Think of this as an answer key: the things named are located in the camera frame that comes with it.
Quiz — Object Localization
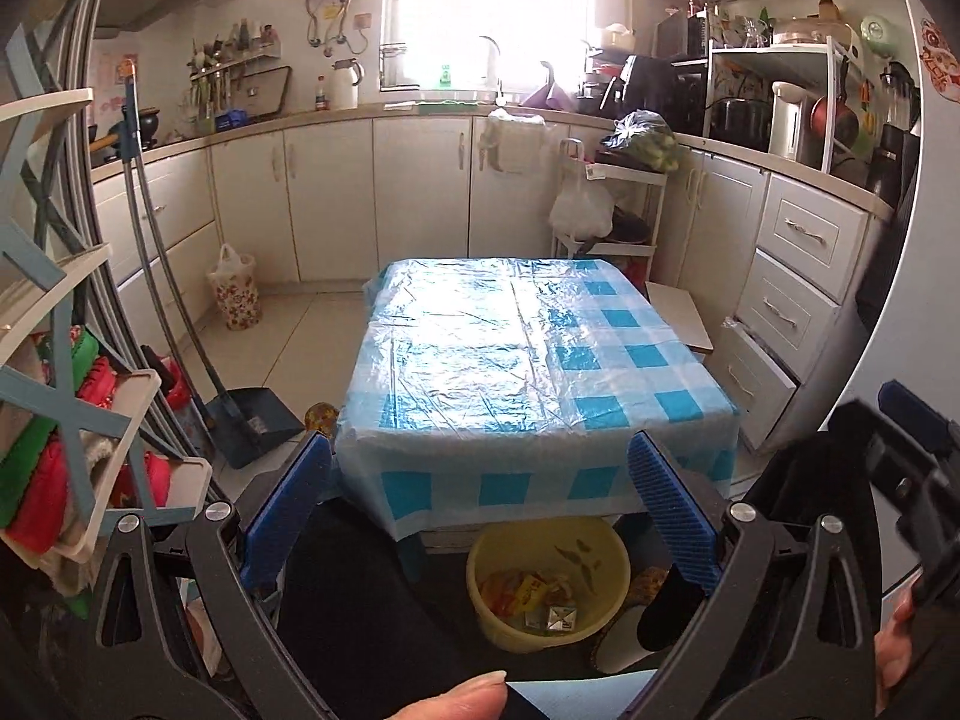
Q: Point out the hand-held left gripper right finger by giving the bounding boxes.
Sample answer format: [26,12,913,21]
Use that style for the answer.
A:
[626,430,882,720]

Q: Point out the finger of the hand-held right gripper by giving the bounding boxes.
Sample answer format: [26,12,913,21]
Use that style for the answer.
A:
[879,380,960,466]
[827,397,947,533]

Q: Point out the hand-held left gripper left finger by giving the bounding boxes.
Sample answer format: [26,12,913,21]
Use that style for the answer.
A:
[81,431,335,720]

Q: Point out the yellow plastic basin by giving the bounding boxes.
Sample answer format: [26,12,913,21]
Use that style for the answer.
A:
[465,516,632,653]

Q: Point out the colourful snack wrapper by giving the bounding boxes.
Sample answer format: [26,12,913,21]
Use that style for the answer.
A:
[487,572,572,614]

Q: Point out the person's right hand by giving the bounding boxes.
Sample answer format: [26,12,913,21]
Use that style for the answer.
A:
[872,585,938,717]

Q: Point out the person's left hand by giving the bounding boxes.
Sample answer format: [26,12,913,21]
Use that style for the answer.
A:
[411,671,509,720]

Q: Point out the orange floral cushion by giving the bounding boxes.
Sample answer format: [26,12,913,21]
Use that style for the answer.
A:
[626,566,672,608]

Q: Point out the person's black pants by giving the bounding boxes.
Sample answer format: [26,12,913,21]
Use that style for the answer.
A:
[277,499,526,720]

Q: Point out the table with blue legs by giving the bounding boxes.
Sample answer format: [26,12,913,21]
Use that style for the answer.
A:
[396,536,430,580]

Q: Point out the white slipper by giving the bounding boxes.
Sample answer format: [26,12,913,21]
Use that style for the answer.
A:
[596,600,676,676]

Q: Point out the small silver packet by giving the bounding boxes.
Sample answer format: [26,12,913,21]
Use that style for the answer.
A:
[525,604,580,636]

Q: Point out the red and black brush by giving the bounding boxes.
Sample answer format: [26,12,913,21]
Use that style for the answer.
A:
[139,345,192,410]

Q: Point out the white drawer unit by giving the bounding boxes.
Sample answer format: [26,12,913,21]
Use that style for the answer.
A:
[716,169,875,455]

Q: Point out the floral shopping bag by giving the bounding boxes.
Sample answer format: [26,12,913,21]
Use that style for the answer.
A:
[208,244,262,331]

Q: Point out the blue checked tablecloth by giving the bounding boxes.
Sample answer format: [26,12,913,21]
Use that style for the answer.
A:
[334,255,740,545]

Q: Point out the pile of red green slippers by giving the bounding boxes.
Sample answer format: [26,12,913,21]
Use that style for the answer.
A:
[0,326,181,593]

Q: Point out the black blender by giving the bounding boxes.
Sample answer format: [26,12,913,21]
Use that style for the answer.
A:
[870,64,920,192]

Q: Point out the red pan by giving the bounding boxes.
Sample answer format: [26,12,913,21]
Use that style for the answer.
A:
[811,94,860,147]

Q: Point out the white plastic bag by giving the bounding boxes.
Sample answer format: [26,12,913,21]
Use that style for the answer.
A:
[549,172,616,239]

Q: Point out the white electric water boiler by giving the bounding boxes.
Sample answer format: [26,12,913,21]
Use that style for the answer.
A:
[770,81,811,162]

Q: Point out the white trolley rack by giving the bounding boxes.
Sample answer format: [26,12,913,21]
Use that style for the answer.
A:
[551,139,670,271]

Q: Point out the black rice cooker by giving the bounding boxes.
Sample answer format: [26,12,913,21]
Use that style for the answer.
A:
[709,96,773,152]

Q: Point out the white kitchen cabinets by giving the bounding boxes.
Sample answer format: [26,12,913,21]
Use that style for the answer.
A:
[90,114,773,316]

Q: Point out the white and blue rack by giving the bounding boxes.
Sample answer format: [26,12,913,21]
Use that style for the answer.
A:
[0,0,215,593]

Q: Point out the cartoon sticker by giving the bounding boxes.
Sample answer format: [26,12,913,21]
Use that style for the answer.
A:
[919,19,960,102]

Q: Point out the bag of green vegetables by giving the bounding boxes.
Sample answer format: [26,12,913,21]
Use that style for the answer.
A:
[600,111,687,172]

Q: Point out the white counter shelf rack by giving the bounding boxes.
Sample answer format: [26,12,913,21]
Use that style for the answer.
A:
[671,41,863,173]

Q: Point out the green bowl cover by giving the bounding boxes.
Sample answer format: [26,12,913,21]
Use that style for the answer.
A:
[859,13,897,61]

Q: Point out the white hanging bin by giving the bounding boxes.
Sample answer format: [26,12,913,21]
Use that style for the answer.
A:
[478,109,548,175]

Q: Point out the dark framed tray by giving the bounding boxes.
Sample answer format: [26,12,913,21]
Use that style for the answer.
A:
[238,66,293,119]

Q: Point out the black air fryer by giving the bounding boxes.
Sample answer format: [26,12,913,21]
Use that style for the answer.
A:
[619,54,680,117]

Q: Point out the white thermos jug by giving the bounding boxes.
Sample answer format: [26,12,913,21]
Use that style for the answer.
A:
[324,58,365,112]

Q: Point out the purple cloth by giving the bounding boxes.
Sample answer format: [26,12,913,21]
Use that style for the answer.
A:
[521,60,575,110]

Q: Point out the black microwave oven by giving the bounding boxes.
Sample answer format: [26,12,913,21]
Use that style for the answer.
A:
[656,9,712,61]

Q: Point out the chrome faucet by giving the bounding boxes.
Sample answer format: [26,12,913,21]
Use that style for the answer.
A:
[480,36,505,102]

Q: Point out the bright window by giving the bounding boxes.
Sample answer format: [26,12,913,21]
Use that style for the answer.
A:
[382,0,601,91]

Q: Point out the dark blue long-handled dustpan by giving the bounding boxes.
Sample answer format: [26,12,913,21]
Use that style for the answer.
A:
[120,64,307,470]

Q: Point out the wall utensil rack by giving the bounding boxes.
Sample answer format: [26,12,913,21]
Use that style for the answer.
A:
[187,19,282,83]

